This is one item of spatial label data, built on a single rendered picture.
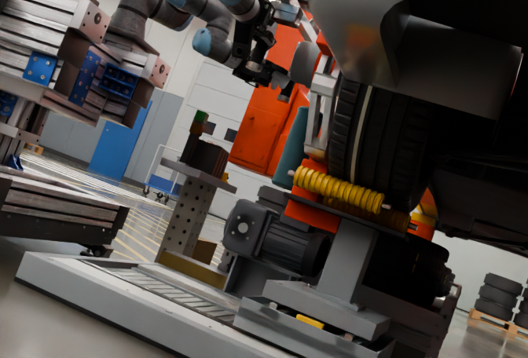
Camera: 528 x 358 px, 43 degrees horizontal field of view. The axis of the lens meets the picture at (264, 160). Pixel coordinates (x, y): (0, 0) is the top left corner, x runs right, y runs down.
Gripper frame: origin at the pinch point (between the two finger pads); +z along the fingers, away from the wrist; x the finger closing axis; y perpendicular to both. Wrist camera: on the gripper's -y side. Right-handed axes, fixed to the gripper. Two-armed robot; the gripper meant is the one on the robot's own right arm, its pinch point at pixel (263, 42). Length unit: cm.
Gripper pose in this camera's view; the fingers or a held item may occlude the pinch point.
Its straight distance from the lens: 191.9
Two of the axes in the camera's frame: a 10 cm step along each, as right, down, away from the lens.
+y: 3.5, -9.3, 0.8
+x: -9.0, -3.2, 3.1
